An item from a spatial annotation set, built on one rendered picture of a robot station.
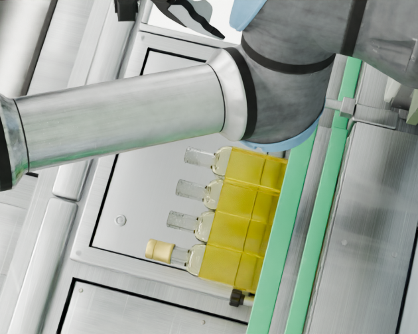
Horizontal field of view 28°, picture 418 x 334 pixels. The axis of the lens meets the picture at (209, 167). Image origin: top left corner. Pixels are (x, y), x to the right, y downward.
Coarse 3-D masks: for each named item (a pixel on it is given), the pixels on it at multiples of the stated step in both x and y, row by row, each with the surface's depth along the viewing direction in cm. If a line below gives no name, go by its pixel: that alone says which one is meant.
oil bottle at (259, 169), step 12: (216, 156) 142; (228, 156) 141; (240, 156) 141; (252, 156) 141; (264, 156) 141; (276, 156) 141; (216, 168) 141; (228, 168) 140; (240, 168) 140; (252, 168) 140; (264, 168) 140; (276, 168) 140; (240, 180) 140; (252, 180) 140; (264, 180) 140; (276, 180) 140
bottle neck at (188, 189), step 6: (180, 180) 143; (180, 186) 142; (186, 186) 142; (192, 186) 142; (198, 186) 142; (204, 186) 142; (180, 192) 142; (186, 192) 142; (192, 192) 142; (198, 192) 142; (192, 198) 143; (198, 198) 142
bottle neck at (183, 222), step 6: (168, 216) 141; (174, 216) 141; (180, 216) 141; (186, 216) 141; (192, 216) 141; (168, 222) 141; (174, 222) 140; (180, 222) 140; (186, 222) 140; (192, 222) 140; (174, 228) 141; (180, 228) 141; (186, 228) 140; (192, 228) 140
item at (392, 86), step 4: (388, 76) 134; (388, 80) 133; (392, 80) 133; (388, 84) 133; (392, 84) 124; (396, 84) 123; (400, 84) 125; (388, 88) 133; (392, 88) 125; (396, 88) 127; (388, 92) 127; (392, 92) 127; (396, 92) 129; (384, 96) 132; (388, 96) 128; (392, 96) 128; (384, 100) 131; (388, 100) 130
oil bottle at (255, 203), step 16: (208, 192) 141; (224, 192) 140; (240, 192) 140; (256, 192) 140; (272, 192) 140; (208, 208) 141; (224, 208) 139; (240, 208) 139; (256, 208) 139; (272, 208) 139; (272, 224) 139
